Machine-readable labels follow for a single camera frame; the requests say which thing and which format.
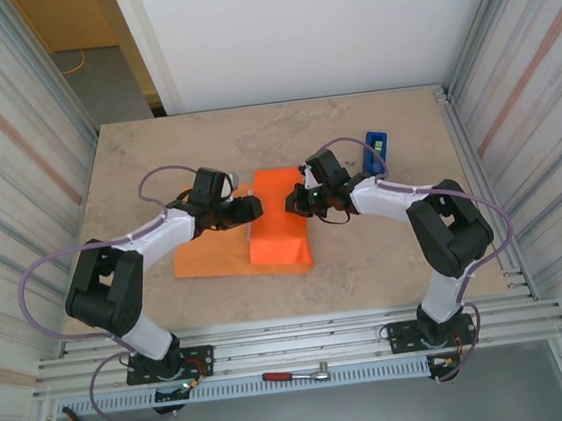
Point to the orange wrapping paper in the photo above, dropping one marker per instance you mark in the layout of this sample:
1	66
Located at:
271	211

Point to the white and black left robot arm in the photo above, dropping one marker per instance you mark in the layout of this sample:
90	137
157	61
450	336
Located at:
163	238

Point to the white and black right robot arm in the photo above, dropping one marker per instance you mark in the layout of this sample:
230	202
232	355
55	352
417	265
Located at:
385	199

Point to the blue tape dispenser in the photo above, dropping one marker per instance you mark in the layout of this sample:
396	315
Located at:
369	163

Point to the aluminium mounting rails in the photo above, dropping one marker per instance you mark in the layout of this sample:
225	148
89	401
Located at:
300	341

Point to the aluminium side extrusion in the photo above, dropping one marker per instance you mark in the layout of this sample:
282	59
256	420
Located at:
462	141

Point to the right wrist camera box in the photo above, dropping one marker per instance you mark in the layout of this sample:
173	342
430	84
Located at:
310	179

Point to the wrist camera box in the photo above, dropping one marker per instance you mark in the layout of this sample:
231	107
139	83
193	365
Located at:
310	179
233	180

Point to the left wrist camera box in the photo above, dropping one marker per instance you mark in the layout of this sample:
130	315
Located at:
233	180

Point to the white door frame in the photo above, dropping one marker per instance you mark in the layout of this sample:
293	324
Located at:
144	59

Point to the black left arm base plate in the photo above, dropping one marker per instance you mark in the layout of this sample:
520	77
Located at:
200	354

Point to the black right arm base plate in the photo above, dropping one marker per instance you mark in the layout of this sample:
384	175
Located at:
399	334

